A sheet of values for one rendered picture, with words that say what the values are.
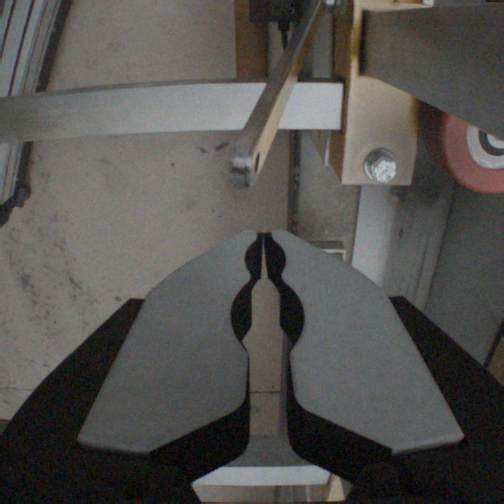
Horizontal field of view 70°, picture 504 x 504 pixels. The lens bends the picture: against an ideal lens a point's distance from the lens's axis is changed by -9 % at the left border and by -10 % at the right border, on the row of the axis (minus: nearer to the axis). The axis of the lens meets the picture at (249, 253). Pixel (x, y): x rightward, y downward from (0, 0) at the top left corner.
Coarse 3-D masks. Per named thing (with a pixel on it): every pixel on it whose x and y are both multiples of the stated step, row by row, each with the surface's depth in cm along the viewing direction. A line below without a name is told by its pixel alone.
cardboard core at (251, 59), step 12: (240, 0) 86; (240, 12) 87; (240, 24) 89; (252, 24) 88; (264, 24) 89; (240, 36) 90; (252, 36) 89; (264, 36) 91; (240, 48) 92; (252, 48) 91; (264, 48) 92; (240, 60) 93; (252, 60) 92; (264, 60) 94; (240, 72) 95; (252, 72) 94; (264, 72) 95
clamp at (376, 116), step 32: (352, 0) 20; (384, 0) 20; (416, 0) 20; (352, 32) 21; (352, 64) 22; (352, 96) 23; (384, 96) 23; (352, 128) 24; (384, 128) 24; (416, 128) 24; (352, 160) 25
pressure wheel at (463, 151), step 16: (432, 112) 21; (432, 128) 21; (448, 128) 20; (464, 128) 20; (432, 144) 22; (448, 144) 21; (464, 144) 20; (480, 144) 21; (496, 144) 20; (448, 160) 21; (464, 160) 21; (480, 160) 21; (496, 160) 21; (464, 176) 21; (480, 176) 21; (496, 176) 21; (496, 192) 22
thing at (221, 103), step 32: (32, 96) 24; (64, 96) 24; (96, 96) 24; (128, 96) 24; (160, 96) 24; (192, 96) 24; (224, 96) 24; (256, 96) 24; (320, 96) 24; (0, 128) 25; (32, 128) 25; (64, 128) 25; (96, 128) 25; (128, 128) 25; (160, 128) 25; (192, 128) 25; (224, 128) 25; (288, 128) 25; (320, 128) 25
